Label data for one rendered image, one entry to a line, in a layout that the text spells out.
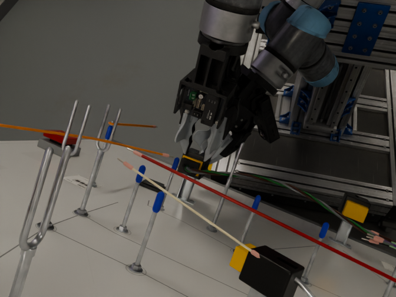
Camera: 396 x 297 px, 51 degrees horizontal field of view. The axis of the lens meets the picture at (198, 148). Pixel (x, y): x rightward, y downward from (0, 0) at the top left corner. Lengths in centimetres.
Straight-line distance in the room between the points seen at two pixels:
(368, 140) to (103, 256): 170
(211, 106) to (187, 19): 237
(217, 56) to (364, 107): 166
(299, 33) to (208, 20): 26
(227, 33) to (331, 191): 132
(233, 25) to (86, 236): 32
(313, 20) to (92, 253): 55
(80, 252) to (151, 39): 240
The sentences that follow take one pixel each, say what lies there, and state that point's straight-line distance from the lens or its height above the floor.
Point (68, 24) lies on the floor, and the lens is 302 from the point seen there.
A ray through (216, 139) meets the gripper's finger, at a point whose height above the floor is 118.
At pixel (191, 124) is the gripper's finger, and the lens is 67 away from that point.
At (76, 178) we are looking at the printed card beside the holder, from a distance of 67.
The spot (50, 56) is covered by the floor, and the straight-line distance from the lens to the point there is 279.
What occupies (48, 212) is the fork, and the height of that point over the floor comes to 150.
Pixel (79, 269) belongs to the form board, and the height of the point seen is 132.
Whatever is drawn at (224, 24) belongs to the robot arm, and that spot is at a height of 137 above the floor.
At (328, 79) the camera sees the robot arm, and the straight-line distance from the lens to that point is 91.
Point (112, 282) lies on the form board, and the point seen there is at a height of 132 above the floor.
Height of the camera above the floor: 170
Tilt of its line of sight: 53 degrees down
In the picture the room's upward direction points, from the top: straight up
